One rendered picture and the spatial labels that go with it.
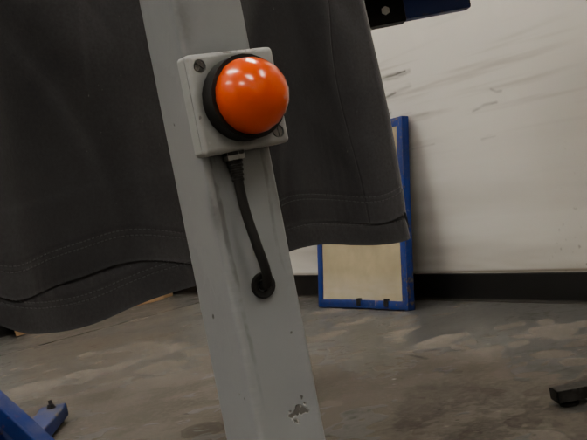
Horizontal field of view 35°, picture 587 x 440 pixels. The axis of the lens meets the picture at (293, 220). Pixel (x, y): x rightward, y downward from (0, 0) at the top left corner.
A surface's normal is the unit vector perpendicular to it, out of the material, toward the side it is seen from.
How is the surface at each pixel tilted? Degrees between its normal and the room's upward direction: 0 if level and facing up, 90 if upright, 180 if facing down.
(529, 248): 90
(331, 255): 79
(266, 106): 119
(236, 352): 90
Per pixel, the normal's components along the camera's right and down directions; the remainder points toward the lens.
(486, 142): -0.83, 0.18
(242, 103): -0.22, 0.26
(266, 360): 0.53, -0.06
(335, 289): -0.84, -0.03
